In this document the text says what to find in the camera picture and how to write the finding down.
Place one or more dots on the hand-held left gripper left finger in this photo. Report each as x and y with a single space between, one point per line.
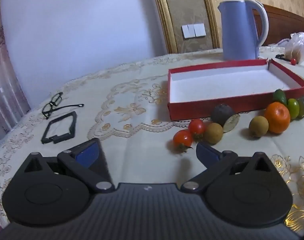
87 152

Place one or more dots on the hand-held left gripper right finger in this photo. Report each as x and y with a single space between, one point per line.
207 153

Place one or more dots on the small green fruit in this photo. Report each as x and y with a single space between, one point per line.
302 109

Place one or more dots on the lime green fruit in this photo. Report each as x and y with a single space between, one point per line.
293 108

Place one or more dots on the brown longan fruit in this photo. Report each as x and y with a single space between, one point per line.
213 133

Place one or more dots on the red cherry tomato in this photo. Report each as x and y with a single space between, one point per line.
182 138
197 127

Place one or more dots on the orange tangerine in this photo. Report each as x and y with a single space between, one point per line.
277 118

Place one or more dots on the cut dark purple fruit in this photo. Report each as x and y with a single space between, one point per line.
222 115

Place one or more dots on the brown kiwi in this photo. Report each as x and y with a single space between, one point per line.
258 126

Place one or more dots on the red cardboard box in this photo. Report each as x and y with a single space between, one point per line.
229 85

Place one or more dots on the small red tomato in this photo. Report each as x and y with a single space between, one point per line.
293 61

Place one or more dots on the small black item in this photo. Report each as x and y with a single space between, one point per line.
281 57

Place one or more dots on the black eyeglasses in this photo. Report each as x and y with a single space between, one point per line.
51 105

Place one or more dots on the clear plastic bag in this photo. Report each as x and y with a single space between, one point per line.
295 46

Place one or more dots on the wooden headboard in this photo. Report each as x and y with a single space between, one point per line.
284 22

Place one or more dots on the blue electric kettle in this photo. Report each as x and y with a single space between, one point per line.
237 30

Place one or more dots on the black rectangular frame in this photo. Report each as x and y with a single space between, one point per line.
71 127

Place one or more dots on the white light switch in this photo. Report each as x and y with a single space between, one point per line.
194 31

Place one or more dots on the gold framed wall panel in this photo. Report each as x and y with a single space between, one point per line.
187 5

